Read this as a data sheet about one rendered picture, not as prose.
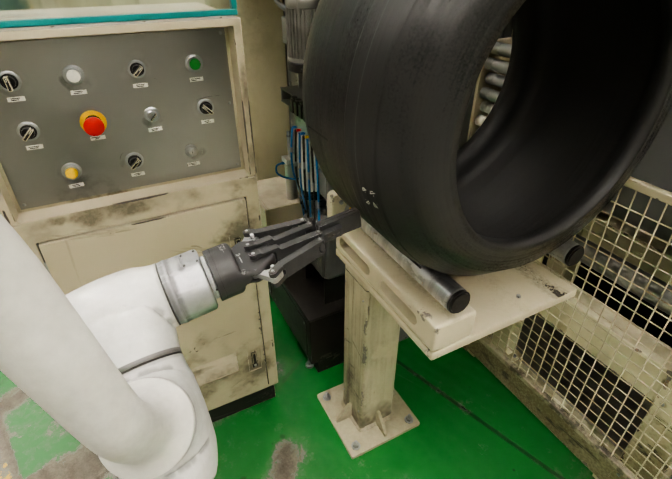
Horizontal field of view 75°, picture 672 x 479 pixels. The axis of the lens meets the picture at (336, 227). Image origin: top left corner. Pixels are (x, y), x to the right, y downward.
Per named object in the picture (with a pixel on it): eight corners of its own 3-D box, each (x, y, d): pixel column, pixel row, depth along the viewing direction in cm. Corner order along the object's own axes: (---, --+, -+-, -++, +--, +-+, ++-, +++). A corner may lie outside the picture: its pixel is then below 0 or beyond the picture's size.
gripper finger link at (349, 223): (316, 225, 65) (319, 227, 65) (357, 208, 67) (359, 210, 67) (319, 240, 67) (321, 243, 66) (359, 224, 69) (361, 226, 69)
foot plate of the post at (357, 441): (316, 396, 161) (316, 389, 159) (378, 369, 172) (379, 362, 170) (352, 459, 141) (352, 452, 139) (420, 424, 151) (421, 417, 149)
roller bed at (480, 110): (464, 150, 126) (483, 39, 110) (502, 142, 132) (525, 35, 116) (517, 177, 111) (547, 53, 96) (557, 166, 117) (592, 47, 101)
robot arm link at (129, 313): (162, 269, 65) (194, 352, 62) (48, 313, 60) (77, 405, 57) (146, 247, 55) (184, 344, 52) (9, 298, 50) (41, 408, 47)
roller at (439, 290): (354, 221, 99) (342, 211, 96) (367, 206, 99) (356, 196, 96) (457, 318, 73) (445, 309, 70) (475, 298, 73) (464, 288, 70)
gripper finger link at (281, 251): (247, 251, 61) (250, 257, 60) (319, 224, 65) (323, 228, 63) (253, 272, 63) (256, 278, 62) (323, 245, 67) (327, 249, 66)
